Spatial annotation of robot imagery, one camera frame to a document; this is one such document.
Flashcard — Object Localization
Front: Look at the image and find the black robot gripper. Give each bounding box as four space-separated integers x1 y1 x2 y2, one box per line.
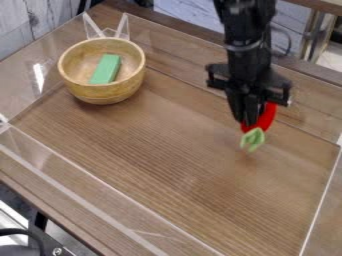
206 43 293 126

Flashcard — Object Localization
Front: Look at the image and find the red plush fruit green stem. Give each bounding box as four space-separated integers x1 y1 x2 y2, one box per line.
240 101 278 154

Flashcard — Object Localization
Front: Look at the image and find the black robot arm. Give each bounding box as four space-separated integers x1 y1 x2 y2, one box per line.
206 0 293 128

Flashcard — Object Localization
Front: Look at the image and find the metal table leg background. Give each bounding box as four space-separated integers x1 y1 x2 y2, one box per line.
300 10 337 63

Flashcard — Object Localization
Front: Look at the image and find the clear acrylic tray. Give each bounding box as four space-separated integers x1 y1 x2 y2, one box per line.
0 17 342 256

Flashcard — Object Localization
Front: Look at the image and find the green rectangular block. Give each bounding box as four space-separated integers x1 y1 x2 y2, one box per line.
90 54 122 84

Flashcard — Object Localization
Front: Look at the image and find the light wooden bowl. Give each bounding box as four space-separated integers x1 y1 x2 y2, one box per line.
58 37 146 105

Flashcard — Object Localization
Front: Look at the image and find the black metal table bracket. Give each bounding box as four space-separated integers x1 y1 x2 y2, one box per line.
29 211 77 256

